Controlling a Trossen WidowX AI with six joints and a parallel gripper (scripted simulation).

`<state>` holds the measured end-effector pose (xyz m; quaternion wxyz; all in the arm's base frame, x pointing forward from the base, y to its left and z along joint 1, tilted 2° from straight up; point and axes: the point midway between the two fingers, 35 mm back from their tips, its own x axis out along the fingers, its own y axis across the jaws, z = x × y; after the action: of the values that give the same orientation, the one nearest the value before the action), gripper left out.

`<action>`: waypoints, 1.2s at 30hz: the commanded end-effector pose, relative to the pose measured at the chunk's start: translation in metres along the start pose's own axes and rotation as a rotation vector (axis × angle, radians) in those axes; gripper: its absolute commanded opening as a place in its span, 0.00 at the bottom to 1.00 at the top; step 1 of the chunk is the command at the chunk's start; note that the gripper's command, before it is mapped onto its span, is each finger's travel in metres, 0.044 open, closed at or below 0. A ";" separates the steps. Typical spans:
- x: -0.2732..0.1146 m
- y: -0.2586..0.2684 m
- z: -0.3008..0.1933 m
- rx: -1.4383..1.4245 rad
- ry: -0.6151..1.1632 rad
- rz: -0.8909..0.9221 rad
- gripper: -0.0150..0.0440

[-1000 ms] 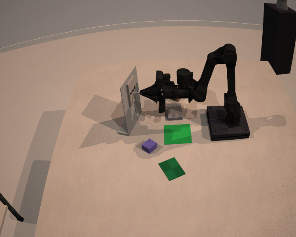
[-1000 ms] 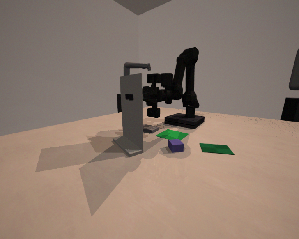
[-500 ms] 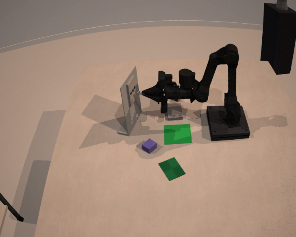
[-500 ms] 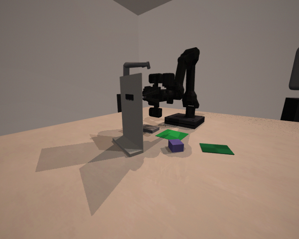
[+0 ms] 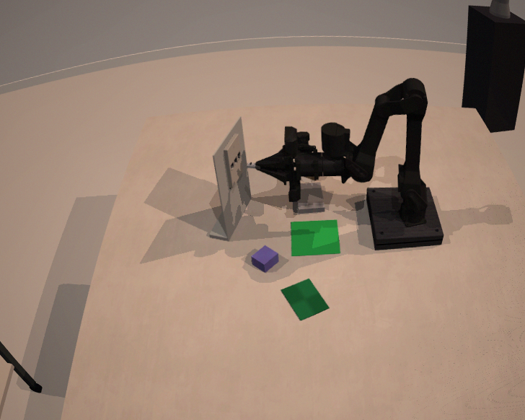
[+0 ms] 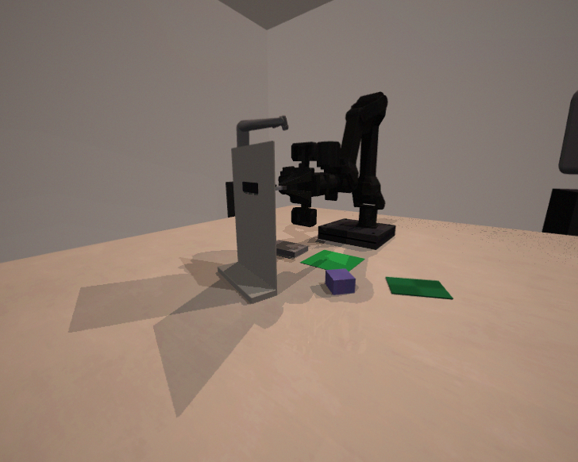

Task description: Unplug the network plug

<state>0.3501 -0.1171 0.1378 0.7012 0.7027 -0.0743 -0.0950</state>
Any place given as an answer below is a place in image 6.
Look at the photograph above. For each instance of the purple cube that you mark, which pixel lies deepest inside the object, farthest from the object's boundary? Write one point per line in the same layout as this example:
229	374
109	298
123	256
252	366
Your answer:
340	281

